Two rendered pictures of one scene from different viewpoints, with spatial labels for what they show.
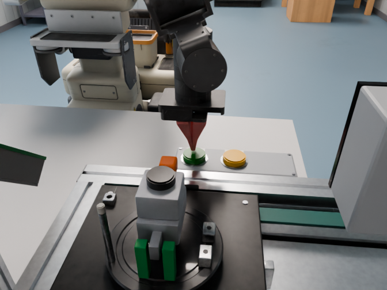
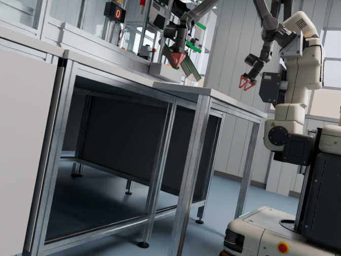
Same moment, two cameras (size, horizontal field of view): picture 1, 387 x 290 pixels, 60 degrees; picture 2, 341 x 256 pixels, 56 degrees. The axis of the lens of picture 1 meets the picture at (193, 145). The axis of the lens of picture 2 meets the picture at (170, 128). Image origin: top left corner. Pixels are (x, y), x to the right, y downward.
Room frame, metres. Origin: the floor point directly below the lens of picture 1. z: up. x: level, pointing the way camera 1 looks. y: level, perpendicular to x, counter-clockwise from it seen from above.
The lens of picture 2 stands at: (1.24, -1.53, 0.69)
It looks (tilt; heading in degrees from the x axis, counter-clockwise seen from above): 1 degrees down; 115
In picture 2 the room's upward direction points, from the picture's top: 11 degrees clockwise
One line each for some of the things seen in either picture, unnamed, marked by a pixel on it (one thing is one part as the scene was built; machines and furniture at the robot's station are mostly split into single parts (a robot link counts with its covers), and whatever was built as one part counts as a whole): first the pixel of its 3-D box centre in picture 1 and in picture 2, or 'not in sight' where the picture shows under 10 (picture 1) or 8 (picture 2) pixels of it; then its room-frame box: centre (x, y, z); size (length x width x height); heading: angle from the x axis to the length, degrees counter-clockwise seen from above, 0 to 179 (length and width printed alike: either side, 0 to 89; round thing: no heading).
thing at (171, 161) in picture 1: (168, 189); (152, 55); (0.31, 0.03, 1.04); 0.04 x 0.02 x 0.08; 174
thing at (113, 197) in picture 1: (109, 199); not in sight; (0.36, 0.12, 0.97); 0.02 x 0.02 x 0.01; 84
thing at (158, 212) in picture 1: (160, 205); (145, 51); (0.26, 0.03, 1.06); 0.08 x 0.04 x 0.07; 174
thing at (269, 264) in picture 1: (266, 274); not in sight; (0.26, -0.09, 0.95); 0.01 x 0.01 x 0.04; 84
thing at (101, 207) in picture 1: (106, 234); not in sight; (0.24, 0.09, 1.03); 0.01 x 0.01 x 0.08
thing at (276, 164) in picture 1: (232, 174); (166, 72); (0.48, -0.07, 0.93); 0.21 x 0.07 x 0.06; 84
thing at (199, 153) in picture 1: (194, 157); not in sight; (0.48, 0.00, 0.96); 0.04 x 0.04 x 0.02
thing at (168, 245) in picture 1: (169, 261); not in sight; (0.22, 0.02, 1.01); 0.01 x 0.01 x 0.05; 84
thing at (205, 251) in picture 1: (205, 255); not in sight; (0.24, -0.01, 1.00); 0.02 x 0.01 x 0.02; 174
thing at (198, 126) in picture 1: (186, 125); (178, 59); (0.49, 0.01, 1.02); 0.07 x 0.07 x 0.09; 84
